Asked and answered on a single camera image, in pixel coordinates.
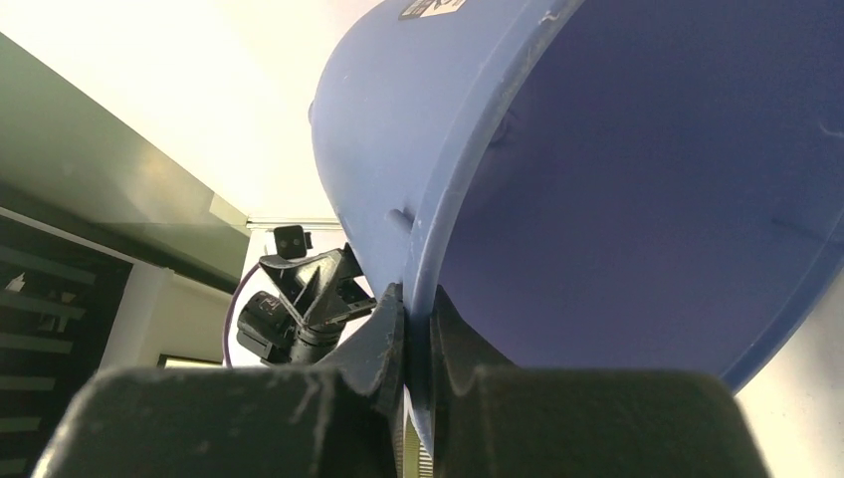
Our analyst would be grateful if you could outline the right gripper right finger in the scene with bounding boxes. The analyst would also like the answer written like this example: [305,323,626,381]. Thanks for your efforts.
[430,290,767,477]

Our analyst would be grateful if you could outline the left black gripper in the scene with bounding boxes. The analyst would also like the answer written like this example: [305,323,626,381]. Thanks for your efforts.
[235,244,376,365]

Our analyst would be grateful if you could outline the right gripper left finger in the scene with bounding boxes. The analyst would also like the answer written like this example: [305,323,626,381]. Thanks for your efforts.
[34,284,405,477]

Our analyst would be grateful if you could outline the blue plastic bucket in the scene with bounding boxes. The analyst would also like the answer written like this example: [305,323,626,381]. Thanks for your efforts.
[310,1,843,444]

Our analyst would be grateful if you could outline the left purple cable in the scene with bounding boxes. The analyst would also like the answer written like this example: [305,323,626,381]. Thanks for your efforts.
[221,262,264,369]

